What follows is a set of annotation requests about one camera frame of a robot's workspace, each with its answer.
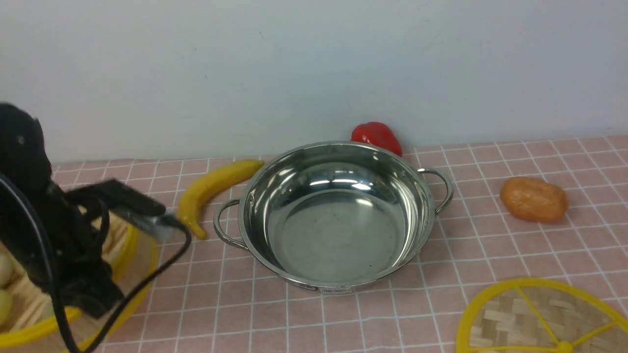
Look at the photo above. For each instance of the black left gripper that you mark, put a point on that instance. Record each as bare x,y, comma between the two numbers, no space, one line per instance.
42,229

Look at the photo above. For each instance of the yellow plastic banana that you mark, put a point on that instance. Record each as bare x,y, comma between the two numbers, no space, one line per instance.
210,185

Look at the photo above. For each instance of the red plastic bell pepper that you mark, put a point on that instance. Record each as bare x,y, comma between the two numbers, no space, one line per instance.
377,134

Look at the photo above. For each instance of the orange-brown bread roll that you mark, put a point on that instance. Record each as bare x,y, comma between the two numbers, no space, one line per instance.
534,200

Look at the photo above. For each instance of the stainless steel pot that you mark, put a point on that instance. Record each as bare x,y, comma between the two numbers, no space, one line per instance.
335,216

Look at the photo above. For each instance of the yellow-rimmed bamboo steamer basket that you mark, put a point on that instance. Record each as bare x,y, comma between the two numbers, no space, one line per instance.
32,328

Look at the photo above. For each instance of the yellow-rimmed woven steamer lid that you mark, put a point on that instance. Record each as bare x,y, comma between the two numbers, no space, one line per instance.
534,315

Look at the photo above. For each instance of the pink checkered tablecloth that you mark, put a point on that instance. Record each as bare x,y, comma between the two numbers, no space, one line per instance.
218,299

